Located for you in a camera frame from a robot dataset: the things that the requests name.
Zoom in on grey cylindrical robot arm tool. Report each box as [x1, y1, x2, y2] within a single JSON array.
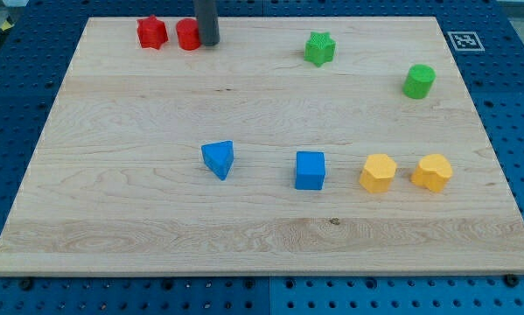
[[193, 0, 220, 46]]

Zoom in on blue triangle block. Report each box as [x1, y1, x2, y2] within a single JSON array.
[[200, 140, 234, 181]]

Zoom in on blue cube block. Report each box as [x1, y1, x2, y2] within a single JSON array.
[[295, 151, 326, 190]]

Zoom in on wooden board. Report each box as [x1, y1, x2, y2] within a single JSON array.
[[0, 17, 524, 277]]

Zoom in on yellow hexagon block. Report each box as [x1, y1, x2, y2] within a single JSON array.
[[359, 153, 397, 193]]

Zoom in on green star block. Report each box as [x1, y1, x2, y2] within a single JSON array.
[[304, 31, 336, 67]]

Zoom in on red cylinder block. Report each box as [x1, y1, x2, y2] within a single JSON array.
[[176, 17, 201, 51]]

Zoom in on red star block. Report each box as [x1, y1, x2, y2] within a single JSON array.
[[136, 15, 169, 50]]

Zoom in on green cylinder block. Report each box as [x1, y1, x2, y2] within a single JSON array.
[[402, 64, 436, 99]]

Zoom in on yellow heart block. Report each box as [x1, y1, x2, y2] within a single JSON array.
[[410, 153, 453, 193]]

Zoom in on white fiducial marker tag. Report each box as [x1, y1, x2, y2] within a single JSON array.
[[447, 31, 485, 52]]

